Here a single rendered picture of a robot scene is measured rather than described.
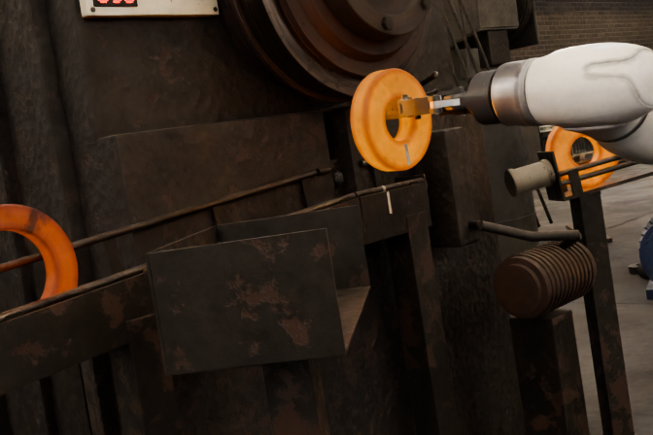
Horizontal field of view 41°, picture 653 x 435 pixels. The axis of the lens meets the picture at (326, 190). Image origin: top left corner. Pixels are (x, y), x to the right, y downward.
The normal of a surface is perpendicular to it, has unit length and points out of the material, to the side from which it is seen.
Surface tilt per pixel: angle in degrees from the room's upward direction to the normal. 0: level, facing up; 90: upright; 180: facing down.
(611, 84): 92
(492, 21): 92
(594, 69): 67
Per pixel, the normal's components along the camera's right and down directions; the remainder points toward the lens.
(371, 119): 0.69, -0.03
